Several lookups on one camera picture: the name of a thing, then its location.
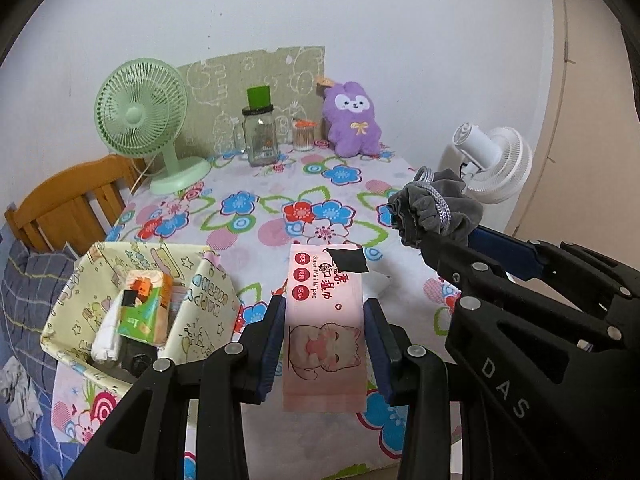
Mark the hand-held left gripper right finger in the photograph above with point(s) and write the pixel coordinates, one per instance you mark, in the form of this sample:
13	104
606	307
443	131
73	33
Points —
375	350

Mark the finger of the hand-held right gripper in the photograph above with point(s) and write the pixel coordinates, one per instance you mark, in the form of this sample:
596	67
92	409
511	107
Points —
465	272
505	255

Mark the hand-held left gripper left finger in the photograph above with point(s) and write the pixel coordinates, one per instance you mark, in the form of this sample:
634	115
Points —
272	345

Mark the pink wet wipes pack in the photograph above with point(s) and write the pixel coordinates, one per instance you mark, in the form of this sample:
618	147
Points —
320	320

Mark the yellow printed fabric storage box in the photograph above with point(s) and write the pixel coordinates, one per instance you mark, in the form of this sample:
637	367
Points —
210	300

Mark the green orange carton box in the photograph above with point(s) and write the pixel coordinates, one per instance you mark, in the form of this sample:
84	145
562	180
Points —
140	315

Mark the white fan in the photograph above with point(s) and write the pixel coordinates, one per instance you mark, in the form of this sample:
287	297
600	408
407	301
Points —
500	160

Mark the floral tablecloth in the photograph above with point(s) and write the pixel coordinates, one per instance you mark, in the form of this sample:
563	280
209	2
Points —
260	230

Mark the black object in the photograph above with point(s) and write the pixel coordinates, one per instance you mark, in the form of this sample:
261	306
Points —
137	360

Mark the beige door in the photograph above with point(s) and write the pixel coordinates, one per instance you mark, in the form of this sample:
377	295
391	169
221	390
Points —
590	135

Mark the purple plush toy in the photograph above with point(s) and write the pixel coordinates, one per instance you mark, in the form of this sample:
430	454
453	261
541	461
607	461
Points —
352	130

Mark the small clear glass mug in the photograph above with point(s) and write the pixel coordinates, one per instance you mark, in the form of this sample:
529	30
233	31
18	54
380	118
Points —
236	139

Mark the cotton swab jar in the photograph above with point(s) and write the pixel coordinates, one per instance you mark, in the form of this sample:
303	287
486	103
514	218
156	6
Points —
304	137

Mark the glass jar with green lid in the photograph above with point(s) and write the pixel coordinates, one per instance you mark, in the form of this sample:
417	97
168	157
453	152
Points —
260	135

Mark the small orange object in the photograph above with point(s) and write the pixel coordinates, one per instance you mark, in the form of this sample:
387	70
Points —
325	81

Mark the blue plaid bedding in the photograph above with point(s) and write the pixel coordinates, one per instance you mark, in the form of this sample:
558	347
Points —
35	280

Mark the crumpled white grey cloth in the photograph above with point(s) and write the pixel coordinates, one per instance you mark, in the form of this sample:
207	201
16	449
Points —
20	395

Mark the wooden chair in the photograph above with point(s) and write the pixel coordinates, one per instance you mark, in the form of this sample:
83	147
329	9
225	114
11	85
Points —
60	195

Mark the green desk fan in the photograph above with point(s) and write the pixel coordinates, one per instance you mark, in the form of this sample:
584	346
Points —
140	110

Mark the olive printed wall board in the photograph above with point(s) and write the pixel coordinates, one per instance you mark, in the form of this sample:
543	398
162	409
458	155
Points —
220	90

